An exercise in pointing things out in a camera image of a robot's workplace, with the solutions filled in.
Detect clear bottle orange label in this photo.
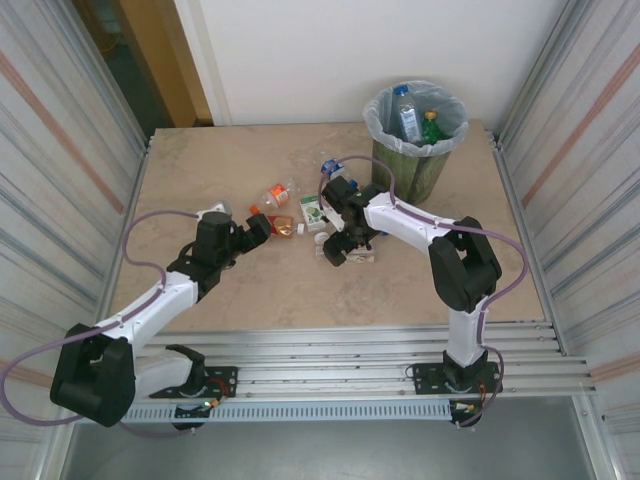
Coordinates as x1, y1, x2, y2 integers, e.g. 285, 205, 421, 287
249, 182, 301, 219

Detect white bottle lime label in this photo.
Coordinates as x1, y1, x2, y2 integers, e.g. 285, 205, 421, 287
298, 195, 329, 234

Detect clear bottle grey-blue label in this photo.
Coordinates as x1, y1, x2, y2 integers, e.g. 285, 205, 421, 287
392, 84, 424, 146

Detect green waste bin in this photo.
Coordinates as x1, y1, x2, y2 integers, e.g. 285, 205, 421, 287
372, 141, 454, 205

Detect translucent plastic bin liner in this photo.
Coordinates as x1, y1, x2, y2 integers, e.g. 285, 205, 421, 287
363, 79, 471, 159

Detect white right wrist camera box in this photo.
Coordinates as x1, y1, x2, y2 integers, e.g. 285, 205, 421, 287
317, 192, 346, 232

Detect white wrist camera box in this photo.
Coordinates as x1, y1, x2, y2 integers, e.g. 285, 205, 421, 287
196, 200, 234, 224
317, 192, 346, 232

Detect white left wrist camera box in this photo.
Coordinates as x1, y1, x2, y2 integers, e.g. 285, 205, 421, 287
196, 200, 234, 224

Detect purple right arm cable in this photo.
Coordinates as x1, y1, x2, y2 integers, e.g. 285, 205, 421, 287
319, 155, 530, 431

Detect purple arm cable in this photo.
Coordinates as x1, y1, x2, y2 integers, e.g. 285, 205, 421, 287
1, 209, 201, 439
319, 155, 530, 431

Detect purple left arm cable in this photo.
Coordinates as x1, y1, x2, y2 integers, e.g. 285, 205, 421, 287
1, 209, 201, 439

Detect aluminium frame rails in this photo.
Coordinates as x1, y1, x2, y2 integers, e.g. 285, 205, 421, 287
53, 322, 600, 405

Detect slotted grey cable duct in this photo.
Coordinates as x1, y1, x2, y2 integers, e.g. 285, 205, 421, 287
72, 401, 454, 425

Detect brown wooden door frame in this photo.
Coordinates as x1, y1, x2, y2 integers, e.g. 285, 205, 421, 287
117, 0, 214, 129

